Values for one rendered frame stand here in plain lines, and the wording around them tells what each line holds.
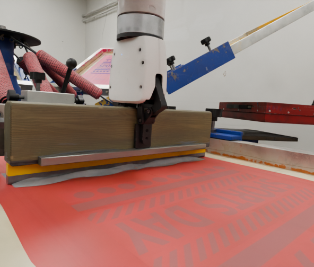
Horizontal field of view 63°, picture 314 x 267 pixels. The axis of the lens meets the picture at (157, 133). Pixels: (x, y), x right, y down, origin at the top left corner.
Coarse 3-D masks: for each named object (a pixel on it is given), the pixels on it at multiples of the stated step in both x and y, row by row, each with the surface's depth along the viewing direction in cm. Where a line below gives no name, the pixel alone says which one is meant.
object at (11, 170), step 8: (176, 152) 50; (184, 152) 51; (192, 152) 53; (200, 152) 55; (104, 160) 39; (112, 160) 40; (120, 160) 41; (128, 160) 42; (136, 160) 43; (8, 168) 30; (16, 168) 31; (24, 168) 32; (32, 168) 32; (40, 168) 33; (48, 168) 34; (56, 168) 34; (64, 168) 35
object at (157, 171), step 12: (204, 156) 57; (144, 168) 43; (156, 168) 43; (168, 168) 44; (180, 168) 44; (192, 168) 45; (240, 168) 47; (252, 168) 48; (276, 180) 40; (288, 180) 41; (300, 180) 41
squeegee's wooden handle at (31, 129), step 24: (24, 120) 30; (48, 120) 32; (72, 120) 34; (96, 120) 36; (120, 120) 39; (168, 120) 46; (192, 120) 50; (24, 144) 30; (48, 144) 32; (72, 144) 34; (96, 144) 37; (120, 144) 40; (168, 144) 47
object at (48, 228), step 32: (0, 160) 42; (0, 192) 28; (32, 192) 29; (64, 192) 29; (32, 224) 21; (64, 224) 22; (32, 256) 17; (64, 256) 17; (96, 256) 18; (128, 256) 18
